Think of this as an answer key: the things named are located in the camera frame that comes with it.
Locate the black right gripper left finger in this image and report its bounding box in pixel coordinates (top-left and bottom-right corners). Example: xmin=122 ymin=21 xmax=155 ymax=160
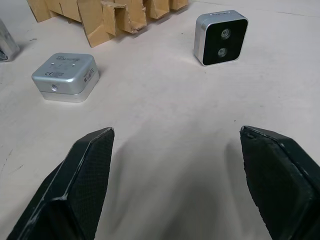
xmin=5 ymin=127 xmax=116 ymax=240

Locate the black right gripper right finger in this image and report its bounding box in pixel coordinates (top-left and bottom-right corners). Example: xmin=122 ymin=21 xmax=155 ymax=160
xmin=239 ymin=125 xmax=320 ymax=240

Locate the brown cardboard divider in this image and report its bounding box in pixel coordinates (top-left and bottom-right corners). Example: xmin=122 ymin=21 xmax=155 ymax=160
xmin=25 ymin=0 xmax=190 ymax=48

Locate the silver camera with printed back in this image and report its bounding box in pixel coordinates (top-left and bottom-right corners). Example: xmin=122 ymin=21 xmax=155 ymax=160
xmin=31 ymin=52 xmax=101 ymax=104

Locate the silver camera with black lens face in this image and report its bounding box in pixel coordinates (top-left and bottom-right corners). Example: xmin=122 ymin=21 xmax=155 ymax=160
xmin=193 ymin=10 xmax=249 ymax=67

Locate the silver device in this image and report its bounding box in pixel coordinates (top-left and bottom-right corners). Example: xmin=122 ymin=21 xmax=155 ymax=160
xmin=0 ymin=18 xmax=21 ymax=63

